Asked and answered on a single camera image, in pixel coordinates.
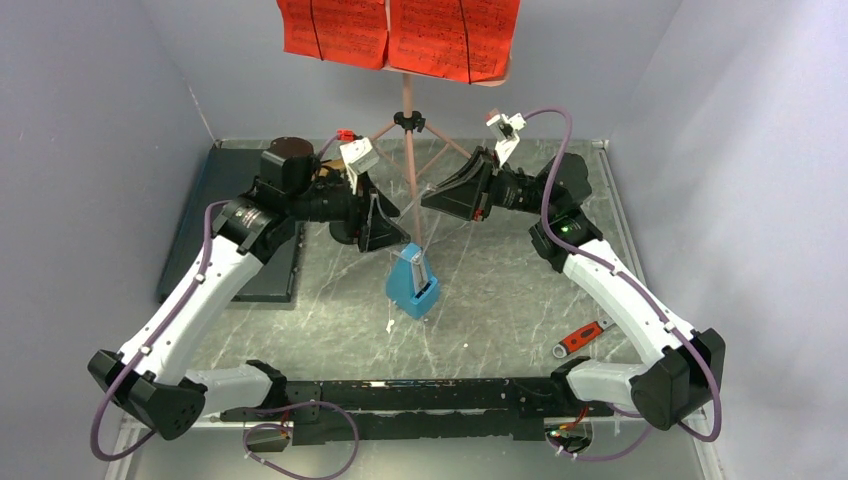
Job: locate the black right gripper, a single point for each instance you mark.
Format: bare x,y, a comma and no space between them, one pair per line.
467,193

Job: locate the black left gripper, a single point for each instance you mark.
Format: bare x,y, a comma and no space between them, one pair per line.
376,226

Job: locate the blue metronome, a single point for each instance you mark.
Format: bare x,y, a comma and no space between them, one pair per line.
411,284

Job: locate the clear plastic metronome cover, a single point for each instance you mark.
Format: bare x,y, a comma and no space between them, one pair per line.
419,222

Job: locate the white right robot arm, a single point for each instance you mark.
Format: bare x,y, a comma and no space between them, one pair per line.
680,367

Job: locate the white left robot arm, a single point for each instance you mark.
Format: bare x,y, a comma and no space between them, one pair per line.
150,377

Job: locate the black microphone stand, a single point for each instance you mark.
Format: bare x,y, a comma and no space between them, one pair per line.
345,232

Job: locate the gold microphone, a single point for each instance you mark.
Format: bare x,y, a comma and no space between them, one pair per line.
328,173

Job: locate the pink music stand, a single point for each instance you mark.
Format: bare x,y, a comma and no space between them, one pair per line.
410,120

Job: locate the red right sheet music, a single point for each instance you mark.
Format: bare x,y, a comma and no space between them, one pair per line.
463,41

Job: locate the red sheet music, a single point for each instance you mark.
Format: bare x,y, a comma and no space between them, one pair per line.
349,32
463,41

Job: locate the dark blue audio receiver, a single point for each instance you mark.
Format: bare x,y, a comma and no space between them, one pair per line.
226,173

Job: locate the red adjustable wrench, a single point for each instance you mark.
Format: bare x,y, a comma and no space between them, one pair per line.
580,337

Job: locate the red left sheet music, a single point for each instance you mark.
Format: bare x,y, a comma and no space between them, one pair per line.
349,32

